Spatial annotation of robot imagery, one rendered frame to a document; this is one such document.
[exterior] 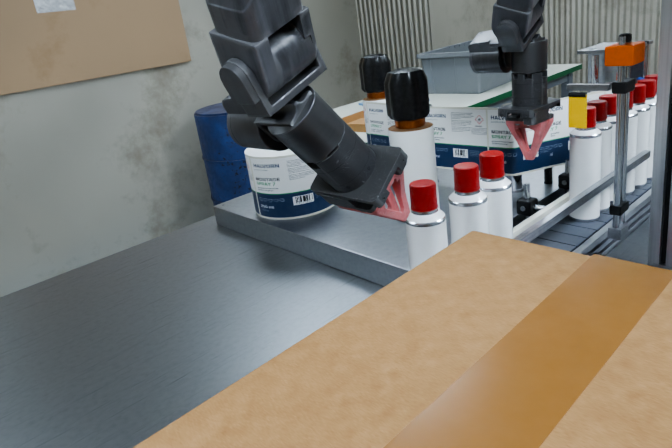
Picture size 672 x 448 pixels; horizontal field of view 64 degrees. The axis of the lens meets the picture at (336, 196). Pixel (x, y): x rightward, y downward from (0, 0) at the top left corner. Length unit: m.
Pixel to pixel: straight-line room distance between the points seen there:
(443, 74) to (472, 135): 1.80
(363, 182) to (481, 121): 0.69
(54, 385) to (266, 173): 0.56
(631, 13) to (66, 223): 4.72
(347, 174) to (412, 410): 0.31
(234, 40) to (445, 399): 0.32
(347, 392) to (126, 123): 3.49
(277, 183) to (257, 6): 0.77
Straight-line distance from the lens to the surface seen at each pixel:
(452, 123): 1.25
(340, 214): 1.19
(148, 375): 0.89
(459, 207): 0.73
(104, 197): 3.71
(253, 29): 0.45
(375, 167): 0.55
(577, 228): 1.05
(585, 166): 1.04
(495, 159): 0.77
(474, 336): 0.32
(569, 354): 0.31
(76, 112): 3.61
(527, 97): 0.97
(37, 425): 0.89
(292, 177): 1.17
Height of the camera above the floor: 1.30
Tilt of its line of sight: 19 degrees down
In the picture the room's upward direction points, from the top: 8 degrees counter-clockwise
